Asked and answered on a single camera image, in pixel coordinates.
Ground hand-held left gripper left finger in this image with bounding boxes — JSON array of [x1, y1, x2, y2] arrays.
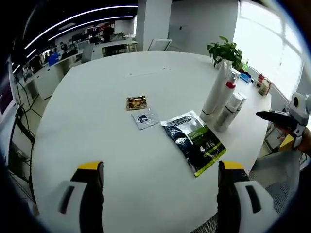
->
[[36, 160, 105, 233]]

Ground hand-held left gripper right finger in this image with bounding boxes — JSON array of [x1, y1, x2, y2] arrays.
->
[[216, 160, 280, 233]]

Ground red collared white skincare bottle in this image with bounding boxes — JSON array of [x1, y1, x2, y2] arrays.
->
[[225, 70, 240, 98]]

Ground green black skincare sachet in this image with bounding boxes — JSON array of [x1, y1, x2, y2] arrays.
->
[[160, 110, 227, 178]]

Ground white skincare tube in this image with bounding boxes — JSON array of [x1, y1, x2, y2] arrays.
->
[[200, 60, 233, 122]]

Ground clear skincare sachet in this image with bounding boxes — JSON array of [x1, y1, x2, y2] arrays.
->
[[131, 112, 161, 131]]

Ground gold skincare sachet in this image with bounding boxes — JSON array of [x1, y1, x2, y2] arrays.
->
[[125, 96, 149, 111]]

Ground person's right hand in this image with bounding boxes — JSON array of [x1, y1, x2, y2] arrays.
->
[[296, 128, 311, 154]]

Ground grey mesh office chair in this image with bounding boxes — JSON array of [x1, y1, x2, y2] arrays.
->
[[194, 150, 303, 233]]

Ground brown red box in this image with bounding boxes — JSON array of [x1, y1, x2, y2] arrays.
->
[[256, 74, 272, 97]]

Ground blue tissue box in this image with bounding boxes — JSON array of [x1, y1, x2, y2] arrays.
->
[[239, 72, 252, 84]]

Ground potted green plant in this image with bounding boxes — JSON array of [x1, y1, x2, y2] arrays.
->
[[206, 36, 243, 71]]

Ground white office workstation desks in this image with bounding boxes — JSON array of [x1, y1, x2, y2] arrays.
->
[[24, 40, 138, 100]]

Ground computer monitor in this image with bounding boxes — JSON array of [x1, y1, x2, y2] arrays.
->
[[0, 84, 17, 117]]

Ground white backed office chair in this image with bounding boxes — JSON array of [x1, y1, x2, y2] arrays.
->
[[81, 43, 95, 64]]

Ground ceiling light strip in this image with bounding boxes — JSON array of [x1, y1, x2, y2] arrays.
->
[[24, 4, 138, 49], [47, 16, 133, 41]]

